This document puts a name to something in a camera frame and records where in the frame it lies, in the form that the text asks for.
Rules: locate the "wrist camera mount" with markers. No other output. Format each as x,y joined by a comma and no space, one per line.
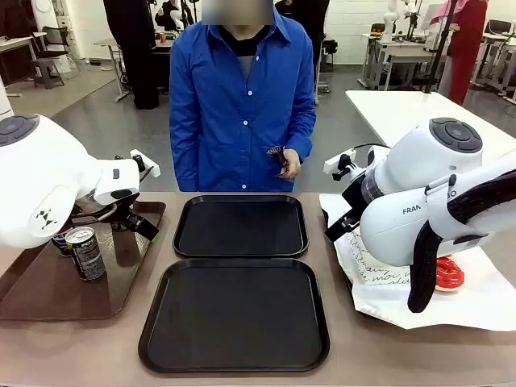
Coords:
147,163
340,161

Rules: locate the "black metal tongs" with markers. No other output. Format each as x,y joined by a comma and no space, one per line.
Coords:
279,155

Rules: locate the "black green Pepsi can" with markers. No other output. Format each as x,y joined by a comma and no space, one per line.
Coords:
60,244

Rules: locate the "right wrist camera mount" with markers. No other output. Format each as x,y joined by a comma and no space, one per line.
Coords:
340,161

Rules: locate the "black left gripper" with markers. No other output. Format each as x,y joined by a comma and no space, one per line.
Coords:
121,219

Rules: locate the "white paper sheet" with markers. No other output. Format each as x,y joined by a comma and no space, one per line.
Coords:
475,298

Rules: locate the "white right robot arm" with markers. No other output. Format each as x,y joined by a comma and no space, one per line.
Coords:
403,169

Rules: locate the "white table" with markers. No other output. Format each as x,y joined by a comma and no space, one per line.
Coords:
403,109

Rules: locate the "white script paper box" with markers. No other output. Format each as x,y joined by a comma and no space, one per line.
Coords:
379,274
354,244

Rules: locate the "small grey table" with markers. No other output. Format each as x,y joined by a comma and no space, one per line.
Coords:
109,42

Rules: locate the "brown plastic tray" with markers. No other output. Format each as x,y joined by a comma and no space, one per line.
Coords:
48,290

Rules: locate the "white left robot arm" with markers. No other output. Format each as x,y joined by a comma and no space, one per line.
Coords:
40,173

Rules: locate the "person in black clothes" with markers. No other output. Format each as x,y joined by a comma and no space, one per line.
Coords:
133,52
319,24

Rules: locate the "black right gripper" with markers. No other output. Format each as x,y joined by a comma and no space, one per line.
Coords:
354,197

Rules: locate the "person in red dress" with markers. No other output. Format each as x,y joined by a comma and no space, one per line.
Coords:
463,52

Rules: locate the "person in blue shirt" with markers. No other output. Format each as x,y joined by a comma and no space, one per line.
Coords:
225,121

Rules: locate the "red glazed donut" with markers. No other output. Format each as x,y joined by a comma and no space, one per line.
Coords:
449,274

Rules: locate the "black grey Pepsi can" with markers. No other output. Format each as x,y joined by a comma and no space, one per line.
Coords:
88,258

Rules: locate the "person's left forearm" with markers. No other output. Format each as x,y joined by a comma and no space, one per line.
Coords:
304,133

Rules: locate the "black grey chair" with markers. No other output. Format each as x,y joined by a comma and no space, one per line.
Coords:
50,52

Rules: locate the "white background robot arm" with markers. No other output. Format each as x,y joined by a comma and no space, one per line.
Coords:
389,20

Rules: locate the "grey desk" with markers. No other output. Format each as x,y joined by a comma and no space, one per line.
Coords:
403,54

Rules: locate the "person's right forearm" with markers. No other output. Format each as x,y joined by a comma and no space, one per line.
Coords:
179,153

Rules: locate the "person's left hand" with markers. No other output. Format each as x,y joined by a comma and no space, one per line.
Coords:
293,163

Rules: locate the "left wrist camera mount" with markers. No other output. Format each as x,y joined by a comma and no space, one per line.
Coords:
147,163

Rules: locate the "black pole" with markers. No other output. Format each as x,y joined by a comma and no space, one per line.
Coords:
437,52

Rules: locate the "white top desk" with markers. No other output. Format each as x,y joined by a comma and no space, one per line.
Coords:
16,42

